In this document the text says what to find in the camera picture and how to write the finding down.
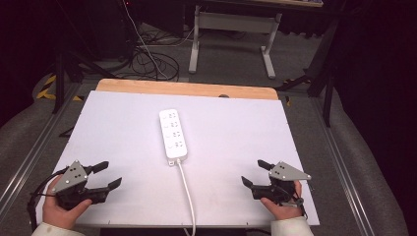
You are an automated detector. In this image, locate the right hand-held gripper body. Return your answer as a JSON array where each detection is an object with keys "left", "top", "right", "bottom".
[{"left": 251, "top": 160, "right": 312, "bottom": 207}]

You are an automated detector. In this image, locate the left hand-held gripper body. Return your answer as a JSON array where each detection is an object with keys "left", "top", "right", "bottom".
[{"left": 51, "top": 159, "right": 109, "bottom": 211}]

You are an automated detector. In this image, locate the person's right hand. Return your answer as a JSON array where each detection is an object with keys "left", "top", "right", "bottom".
[{"left": 260, "top": 180, "right": 304, "bottom": 221}]

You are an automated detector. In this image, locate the person's left hand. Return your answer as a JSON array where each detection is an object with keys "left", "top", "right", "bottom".
[{"left": 41, "top": 174, "right": 93, "bottom": 231}]

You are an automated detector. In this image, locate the white table board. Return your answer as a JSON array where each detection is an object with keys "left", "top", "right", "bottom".
[{"left": 34, "top": 89, "right": 321, "bottom": 229}]

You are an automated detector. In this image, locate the white power strip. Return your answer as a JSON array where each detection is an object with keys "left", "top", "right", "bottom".
[{"left": 158, "top": 108, "right": 189, "bottom": 167}]

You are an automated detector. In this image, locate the yellow black floor tape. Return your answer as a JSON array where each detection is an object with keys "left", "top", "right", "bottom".
[{"left": 34, "top": 74, "right": 85, "bottom": 102}]

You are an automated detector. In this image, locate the black tripod stand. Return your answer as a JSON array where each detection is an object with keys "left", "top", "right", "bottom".
[{"left": 51, "top": 38, "right": 116, "bottom": 115}]

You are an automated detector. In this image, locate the black metal stand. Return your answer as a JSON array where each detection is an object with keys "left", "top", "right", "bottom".
[{"left": 274, "top": 18, "right": 340, "bottom": 128}]

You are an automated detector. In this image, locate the black computer case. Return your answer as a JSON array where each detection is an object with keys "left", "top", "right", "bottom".
[{"left": 91, "top": 0, "right": 141, "bottom": 62}]

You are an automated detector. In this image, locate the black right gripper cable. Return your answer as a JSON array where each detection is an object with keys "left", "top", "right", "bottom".
[{"left": 288, "top": 191, "right": 310, "bottom": 221}]

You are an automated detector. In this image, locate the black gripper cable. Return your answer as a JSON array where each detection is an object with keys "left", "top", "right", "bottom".
[
  {"left": 27, "top": 166, "right": 71, "bottom": 231},
  {"left": 288, "top": 191, "right": 310, "bottom": 221}
]

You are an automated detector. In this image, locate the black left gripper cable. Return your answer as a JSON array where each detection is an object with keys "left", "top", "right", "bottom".
[{"left": 27, "top": 166, "right": 71, "bottom": 231}]

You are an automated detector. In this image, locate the aluminium floor rail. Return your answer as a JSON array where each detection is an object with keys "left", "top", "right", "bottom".
[
  {"left": 310, "top": 97, "right": 376, "bottom": 236},
  {"left": 0, "top": 82, "right": 83, "bottom": 215}
]

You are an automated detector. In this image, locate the white power strip cable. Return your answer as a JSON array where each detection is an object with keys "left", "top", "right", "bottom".
[{"left": 176, "top": 158, "right": 197, "bottom": 236}]

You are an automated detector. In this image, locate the black floor cable bundle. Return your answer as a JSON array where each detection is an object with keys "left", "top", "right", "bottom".
[{"left": 130, "top": 30, "right": 181, "bottom": 83}]

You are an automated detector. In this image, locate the thin white floor cable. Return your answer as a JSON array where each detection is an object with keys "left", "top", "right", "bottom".
[{"left": 121, "top": 0, "right": 172, "bottom": 81}]

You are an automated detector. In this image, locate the white metal desk frame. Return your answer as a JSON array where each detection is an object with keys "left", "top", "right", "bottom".
[{"left": 188, "top": 4, "right": 283, "bottom": 81}]

